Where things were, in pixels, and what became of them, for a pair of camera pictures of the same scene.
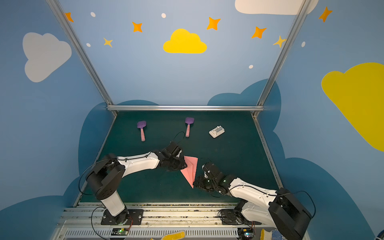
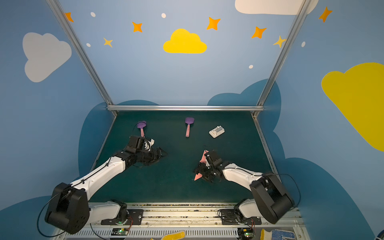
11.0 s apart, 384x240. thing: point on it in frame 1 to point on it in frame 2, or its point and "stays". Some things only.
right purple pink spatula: (189, 121) stays
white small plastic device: (217, 131) stays
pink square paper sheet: (190, 171) to (204, 160)
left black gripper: (178, 162) to (154, 153)
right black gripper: (202, 180) to (205, 169)
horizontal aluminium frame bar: (187, 108) stays
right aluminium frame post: (270, 80) stays
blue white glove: (274, 234) stays
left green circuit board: (119, 231) stays
